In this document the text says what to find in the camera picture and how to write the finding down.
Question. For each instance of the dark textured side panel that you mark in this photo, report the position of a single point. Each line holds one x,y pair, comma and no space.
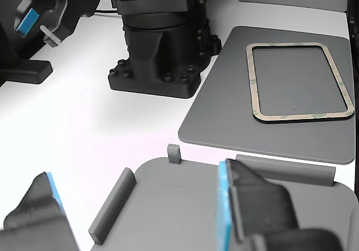
354,15

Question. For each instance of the flat gray plate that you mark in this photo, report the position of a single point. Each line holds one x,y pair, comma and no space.
224,107

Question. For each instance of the gray holder with ridges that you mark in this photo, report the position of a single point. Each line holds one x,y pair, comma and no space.
174,206

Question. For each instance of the black six-joint robot arm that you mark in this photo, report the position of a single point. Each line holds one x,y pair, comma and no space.
151,46

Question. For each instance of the beige rectangular frame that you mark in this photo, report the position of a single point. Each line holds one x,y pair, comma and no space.
303,116

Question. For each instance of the black stand foot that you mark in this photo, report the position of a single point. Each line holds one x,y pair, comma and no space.
36,70

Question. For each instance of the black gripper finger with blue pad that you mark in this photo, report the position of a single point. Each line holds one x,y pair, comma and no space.
36,214
252,206

